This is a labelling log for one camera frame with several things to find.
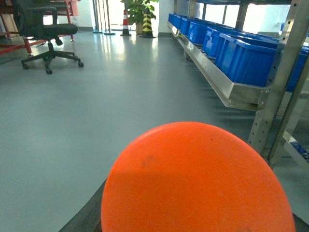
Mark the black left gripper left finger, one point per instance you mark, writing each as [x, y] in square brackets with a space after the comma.
[88, 218]

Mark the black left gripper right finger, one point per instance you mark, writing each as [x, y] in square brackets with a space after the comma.
[300, 225]

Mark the orange cylindrical capacitor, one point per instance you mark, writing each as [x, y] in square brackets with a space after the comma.
[193, 177]

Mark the stainless steel shelf rack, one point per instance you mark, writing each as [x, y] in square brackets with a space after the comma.
[277, 112]

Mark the row of blue bins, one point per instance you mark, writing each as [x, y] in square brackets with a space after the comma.
[243, 57]

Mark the red white traffic cone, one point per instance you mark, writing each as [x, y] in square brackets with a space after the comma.
[125, 30]

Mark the black yellow traffic cone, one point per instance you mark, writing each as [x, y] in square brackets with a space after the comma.
[147, 31]

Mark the black office chair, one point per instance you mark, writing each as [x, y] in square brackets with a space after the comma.
[39, 22]

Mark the green potted plant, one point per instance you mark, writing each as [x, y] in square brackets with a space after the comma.
[136, 9]

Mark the red metal table frame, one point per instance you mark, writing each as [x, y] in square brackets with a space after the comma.
[8, 29]

